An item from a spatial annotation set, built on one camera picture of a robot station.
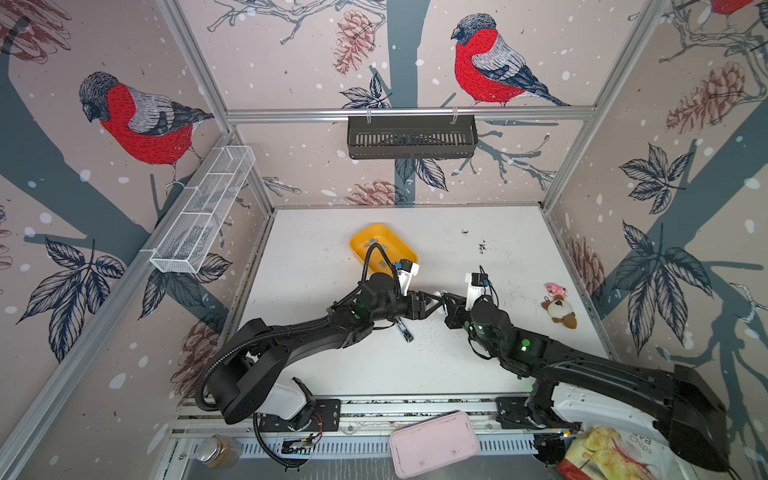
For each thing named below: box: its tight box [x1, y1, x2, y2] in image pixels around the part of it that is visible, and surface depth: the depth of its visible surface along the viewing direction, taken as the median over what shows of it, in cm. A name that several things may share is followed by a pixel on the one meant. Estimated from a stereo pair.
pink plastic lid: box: [389, 412, 480, 479], surface depth 69 cm
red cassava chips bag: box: [554, 409, 699, 480], surface depth 66 cm
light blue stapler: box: [395, 317, 414, 343], surface depth 89 cm
